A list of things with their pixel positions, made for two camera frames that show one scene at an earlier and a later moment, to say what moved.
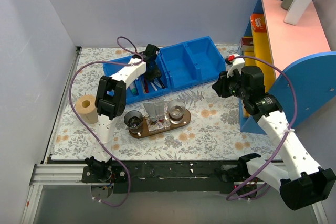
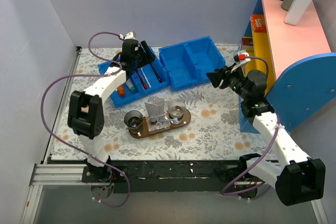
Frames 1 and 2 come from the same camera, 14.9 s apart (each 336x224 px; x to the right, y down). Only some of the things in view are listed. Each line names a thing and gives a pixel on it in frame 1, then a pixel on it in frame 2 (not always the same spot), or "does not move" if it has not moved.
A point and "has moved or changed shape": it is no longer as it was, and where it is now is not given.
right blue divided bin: x=191 y=63 does not move
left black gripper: x=153 y=73 -> x=143 y=53
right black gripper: x=221 y=87 -> x=223 y=76
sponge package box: x=247 y=44 does not move
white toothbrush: x=154 y=87 has moved or changed shape
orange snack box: x=258 y=22 does not move
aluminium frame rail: x=46 y=174 does not move
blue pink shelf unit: x=293 y=62 does not move
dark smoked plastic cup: x=133 y=119 does not move
